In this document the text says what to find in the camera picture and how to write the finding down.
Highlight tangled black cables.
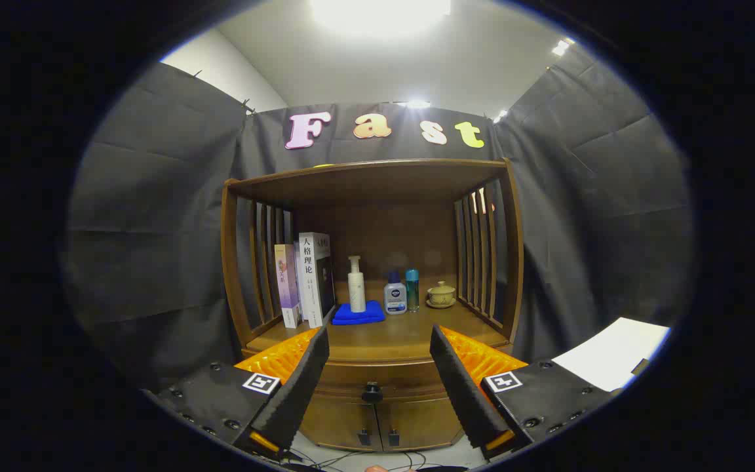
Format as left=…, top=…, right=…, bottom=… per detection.
left=286, top=449, right=470, bottom=472

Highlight wooden drawer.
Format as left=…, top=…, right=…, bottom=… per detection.
left=312, top=359, right=450, bottom=402

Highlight thick white book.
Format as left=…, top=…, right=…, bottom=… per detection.
left=296, top=231, right=336, bottom=328

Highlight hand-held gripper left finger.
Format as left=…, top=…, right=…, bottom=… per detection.
left=144, top=326, right=331, bottom=460

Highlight purple book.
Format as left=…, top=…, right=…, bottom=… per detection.
left=275, top=244, right=302, bottom=329

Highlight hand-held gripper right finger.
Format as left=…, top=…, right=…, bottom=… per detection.
left=430, top=324, right=621, bottom=460

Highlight ceramic lidded teacup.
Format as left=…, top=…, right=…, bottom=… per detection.
left=427, top=281, right=457, bottom=309

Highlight blue folded cloth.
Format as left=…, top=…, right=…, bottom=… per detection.
left=332, top=300, right=386, bottom=326

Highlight wooden countertop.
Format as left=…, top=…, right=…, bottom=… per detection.
left=246, top=298, right=509, bottom=363

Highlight white lotion bottle blue cap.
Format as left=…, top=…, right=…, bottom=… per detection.
left=383, top=270, right=408, bottom=315

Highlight ceiling light panel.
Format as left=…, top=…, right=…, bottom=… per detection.
left=312, top=0, right=452, bottom=33

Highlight wooden cabinet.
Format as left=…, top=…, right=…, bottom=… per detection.
left=220, top=157, right=526, bottom=453

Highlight white pump bottle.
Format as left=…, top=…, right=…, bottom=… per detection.
left=348, top=256, right=366, bottom=313

